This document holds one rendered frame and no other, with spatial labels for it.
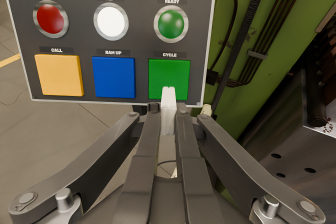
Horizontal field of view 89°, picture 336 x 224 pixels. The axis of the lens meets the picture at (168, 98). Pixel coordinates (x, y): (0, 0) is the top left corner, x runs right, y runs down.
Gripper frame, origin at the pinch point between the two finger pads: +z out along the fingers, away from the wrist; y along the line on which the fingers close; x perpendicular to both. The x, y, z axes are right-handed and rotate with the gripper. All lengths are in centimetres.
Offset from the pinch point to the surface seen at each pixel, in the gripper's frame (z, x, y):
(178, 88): 12.5, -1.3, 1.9
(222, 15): 35.2, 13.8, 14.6
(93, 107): 121, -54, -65
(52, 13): 12.8, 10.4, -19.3
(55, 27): 12.8, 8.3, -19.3
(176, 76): 12.5, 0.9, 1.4
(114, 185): 67, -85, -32
